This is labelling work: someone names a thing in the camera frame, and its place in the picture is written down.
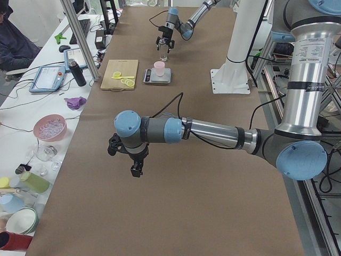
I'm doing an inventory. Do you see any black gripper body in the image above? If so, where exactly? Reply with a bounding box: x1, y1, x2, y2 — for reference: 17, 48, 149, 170
107, 133, 149, 162
156, 26, 175, 49

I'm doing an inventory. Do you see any glass sauce bottle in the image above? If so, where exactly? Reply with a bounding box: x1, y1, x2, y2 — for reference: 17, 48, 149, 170
159, 38, 168, 62

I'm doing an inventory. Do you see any pink plastic cup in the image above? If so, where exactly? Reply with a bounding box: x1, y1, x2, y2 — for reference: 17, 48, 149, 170
153, 61, 165, 77

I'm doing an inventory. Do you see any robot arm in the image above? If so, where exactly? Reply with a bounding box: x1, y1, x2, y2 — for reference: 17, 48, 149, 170
108, 1, 340, 180
156, 0, 220, 53

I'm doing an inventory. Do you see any digital kitchen scale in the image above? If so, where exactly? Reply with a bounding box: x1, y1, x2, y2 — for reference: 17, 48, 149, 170
143, 68, 172, 85

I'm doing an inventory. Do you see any green cup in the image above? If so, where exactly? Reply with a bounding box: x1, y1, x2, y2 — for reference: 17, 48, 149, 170
20, 172, 50, 194

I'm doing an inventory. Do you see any light blue cup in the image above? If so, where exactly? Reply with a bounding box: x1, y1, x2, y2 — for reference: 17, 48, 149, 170
1, 194, 25, 214

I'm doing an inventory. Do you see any yellow cup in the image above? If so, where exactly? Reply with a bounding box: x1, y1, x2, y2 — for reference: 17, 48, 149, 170
0, 177, 10, 189

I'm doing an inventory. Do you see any red cup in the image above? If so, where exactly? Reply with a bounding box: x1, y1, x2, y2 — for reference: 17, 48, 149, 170
1, 231, 33, 252

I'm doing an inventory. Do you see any wooden cutting board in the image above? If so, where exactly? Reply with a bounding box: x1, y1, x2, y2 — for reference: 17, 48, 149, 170
100, 60, 139, 91

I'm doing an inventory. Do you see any yellow plastic knife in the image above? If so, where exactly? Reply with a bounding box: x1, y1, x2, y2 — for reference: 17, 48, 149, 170
111, 76, 135, 79

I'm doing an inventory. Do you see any lemon slice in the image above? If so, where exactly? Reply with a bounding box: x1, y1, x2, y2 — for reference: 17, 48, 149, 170
113, 71, 121, 77

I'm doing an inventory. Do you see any black power adapter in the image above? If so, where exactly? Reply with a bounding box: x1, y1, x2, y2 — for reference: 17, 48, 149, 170
95, 30, 106, 50

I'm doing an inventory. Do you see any black keyboard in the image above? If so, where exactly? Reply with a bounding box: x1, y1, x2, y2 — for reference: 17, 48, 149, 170
69, 19, 92, 45

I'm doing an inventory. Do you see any purple cloth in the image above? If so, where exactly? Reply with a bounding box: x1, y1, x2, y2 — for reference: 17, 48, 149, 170
64, 97, 87, 110

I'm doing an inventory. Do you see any black thermos bottle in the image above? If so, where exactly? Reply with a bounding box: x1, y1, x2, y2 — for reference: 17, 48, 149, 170
68, 59, 86, 87

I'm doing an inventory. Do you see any pink bowl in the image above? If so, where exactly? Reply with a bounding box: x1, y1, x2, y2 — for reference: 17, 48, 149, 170
33, 114, 67, 142

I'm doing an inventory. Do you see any wine glass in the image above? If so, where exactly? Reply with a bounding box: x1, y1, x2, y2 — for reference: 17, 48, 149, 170
34, 145, 62, 171

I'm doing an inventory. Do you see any computer mouse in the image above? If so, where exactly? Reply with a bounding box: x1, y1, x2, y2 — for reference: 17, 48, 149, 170
59, 45, 71, 53

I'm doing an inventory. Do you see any green clamp tool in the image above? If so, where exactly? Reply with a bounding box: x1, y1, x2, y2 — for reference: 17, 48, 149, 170
54, 33, 67, 45

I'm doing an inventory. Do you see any blue teach pendant tablet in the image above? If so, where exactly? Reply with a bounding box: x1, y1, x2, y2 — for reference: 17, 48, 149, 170
29, 66, 66, 93

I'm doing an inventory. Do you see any white green-rimmed bowl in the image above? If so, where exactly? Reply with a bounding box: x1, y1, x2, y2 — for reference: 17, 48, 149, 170
6, 207, 39, 235

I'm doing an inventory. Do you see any seated person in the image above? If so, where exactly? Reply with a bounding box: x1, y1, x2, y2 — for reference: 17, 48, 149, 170
1, 1, 41, 71

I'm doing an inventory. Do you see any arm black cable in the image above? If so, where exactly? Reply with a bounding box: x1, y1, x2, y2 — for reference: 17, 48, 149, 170
148, 11, 168, 28
151, 92, 240, 150

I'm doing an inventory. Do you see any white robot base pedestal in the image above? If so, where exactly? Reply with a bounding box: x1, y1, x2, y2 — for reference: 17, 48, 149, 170
210, 0, 267, 94

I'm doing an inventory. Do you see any aluminium frame post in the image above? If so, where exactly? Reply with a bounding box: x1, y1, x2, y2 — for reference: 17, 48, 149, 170
60, 0, 100, 82

